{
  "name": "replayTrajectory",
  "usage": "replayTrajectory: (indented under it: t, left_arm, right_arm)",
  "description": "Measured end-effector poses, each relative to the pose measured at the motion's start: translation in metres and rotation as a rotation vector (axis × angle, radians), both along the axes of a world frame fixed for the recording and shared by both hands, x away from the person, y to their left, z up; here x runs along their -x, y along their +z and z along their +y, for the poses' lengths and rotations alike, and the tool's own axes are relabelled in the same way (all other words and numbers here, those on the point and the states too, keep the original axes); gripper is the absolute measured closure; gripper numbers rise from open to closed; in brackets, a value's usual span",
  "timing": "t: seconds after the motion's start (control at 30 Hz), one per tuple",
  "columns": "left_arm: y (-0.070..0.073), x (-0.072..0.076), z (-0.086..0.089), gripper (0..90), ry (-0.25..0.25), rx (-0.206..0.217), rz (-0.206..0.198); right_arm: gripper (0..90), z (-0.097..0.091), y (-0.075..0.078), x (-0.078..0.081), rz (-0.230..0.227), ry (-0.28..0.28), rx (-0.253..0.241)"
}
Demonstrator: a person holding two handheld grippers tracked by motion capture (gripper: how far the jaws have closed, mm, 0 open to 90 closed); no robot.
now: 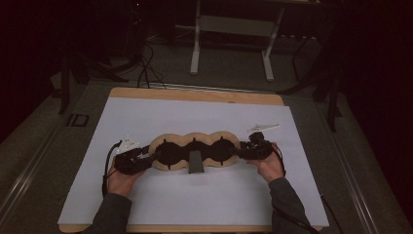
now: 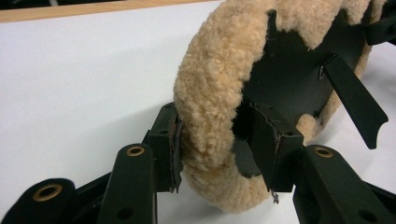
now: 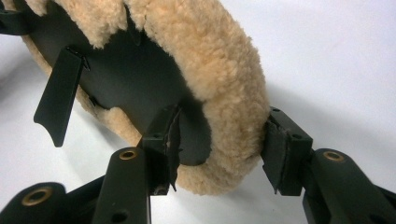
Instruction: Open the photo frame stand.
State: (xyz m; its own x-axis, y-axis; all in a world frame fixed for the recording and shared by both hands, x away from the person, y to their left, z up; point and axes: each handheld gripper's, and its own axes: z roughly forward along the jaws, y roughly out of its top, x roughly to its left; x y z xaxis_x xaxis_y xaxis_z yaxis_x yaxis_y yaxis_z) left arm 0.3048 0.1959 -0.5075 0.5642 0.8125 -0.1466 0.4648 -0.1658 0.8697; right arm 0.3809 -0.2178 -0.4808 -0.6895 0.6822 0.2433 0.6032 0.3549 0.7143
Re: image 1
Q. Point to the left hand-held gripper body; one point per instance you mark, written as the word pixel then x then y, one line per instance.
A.
pixel 130 162

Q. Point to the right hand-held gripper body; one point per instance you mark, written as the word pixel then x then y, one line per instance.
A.
pixel 258 150

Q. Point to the person's left hand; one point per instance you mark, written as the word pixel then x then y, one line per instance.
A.
pixel 121 183

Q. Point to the person's right hand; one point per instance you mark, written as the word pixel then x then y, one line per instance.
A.
pixel 271 169

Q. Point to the white paper sheet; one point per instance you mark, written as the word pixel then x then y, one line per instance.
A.
pixel 211 201

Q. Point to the black metal stand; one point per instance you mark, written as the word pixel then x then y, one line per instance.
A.
pixel 331 107
pixel 65 84

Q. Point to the black rectangular floor bracket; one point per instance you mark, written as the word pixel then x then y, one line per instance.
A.
pixel 77 120

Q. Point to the metal floor rail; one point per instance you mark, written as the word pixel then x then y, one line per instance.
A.
pixel 29 169
pixel 354 182

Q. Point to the white metal desk frame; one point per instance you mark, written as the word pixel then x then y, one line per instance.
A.
pixel 195 48

